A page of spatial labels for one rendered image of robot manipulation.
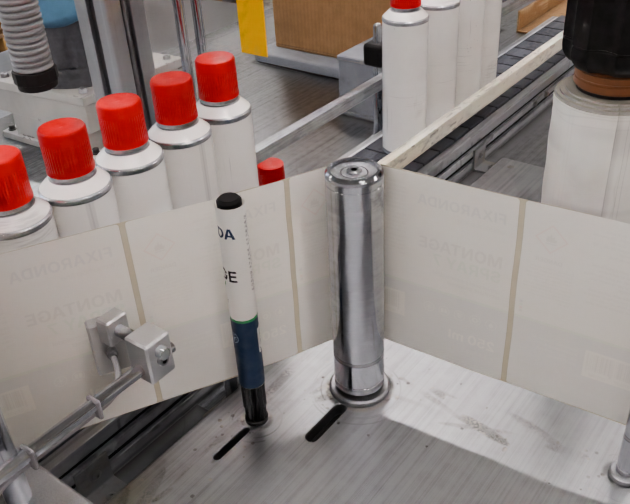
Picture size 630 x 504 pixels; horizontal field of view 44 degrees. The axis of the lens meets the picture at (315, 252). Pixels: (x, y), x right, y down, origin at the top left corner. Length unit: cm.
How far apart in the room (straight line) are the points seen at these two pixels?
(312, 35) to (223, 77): 72
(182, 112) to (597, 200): 33
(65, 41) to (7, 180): 60
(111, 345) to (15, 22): 27
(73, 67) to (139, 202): 54
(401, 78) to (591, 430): 46
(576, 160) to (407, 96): 32
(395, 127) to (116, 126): 42
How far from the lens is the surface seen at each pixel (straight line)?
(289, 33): 139
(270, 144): 79
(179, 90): 61
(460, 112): 97
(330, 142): 109
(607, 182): 63
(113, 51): 75
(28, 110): 118
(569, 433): 59
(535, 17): 160
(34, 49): 65
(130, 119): 58
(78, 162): 56
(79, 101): 108
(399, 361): 63
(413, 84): 90
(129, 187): 59
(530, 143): 109
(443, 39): 94
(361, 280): 52
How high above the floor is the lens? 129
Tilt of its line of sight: 33 degrees down
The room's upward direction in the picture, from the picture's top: 4 degrees counter-clockwise
